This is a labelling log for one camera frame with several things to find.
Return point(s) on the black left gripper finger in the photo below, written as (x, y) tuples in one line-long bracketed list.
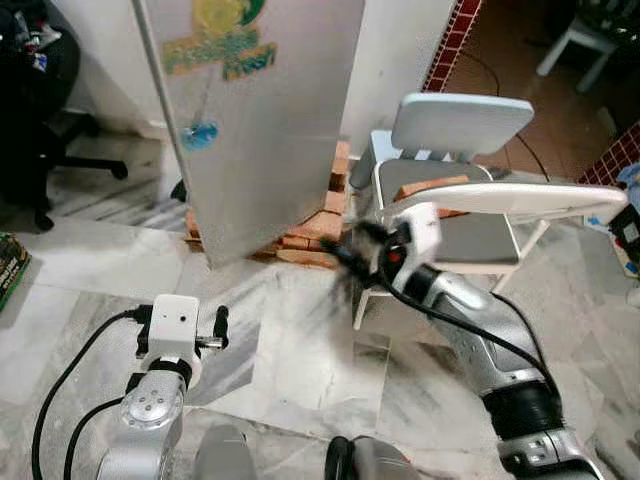
[(220, 322)]

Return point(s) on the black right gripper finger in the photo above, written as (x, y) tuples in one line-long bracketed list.
[(352, 272), (366, 236)]

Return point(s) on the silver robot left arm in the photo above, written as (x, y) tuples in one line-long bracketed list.
[(150, 420)]

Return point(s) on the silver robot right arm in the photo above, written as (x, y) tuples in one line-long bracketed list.
[(480, 330)]

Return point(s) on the single orange brick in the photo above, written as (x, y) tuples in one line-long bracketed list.
[(430, 190)]

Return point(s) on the silver robot left leg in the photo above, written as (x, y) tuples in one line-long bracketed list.
[(225, 455)]

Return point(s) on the silver robot leg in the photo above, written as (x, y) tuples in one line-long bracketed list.
[(225, 455), (375, 462)]

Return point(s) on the white flat oval board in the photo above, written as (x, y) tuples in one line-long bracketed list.
[(520, 200)]

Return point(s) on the pale blue chair grey seat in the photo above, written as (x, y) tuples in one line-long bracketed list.
[(460, 122)]

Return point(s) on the silver robot right leg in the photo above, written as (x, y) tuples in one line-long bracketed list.
[(375, 462)]

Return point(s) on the small black appliance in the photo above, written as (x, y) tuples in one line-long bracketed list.
[(625, 235)]

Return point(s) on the green patterned box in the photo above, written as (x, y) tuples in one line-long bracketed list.
[(10, 270)]

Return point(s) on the white plastic stool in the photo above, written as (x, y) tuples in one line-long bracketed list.
[(580, 35)]

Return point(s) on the black office chair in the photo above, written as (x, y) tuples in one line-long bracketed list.
[(30, 80)]

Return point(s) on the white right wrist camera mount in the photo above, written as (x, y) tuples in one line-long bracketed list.
[(420, 235)]

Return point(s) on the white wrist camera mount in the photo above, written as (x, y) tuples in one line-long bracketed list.
[(420, 235), (170, 335)]

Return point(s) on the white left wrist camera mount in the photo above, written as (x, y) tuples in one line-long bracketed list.
[(170, 335)]

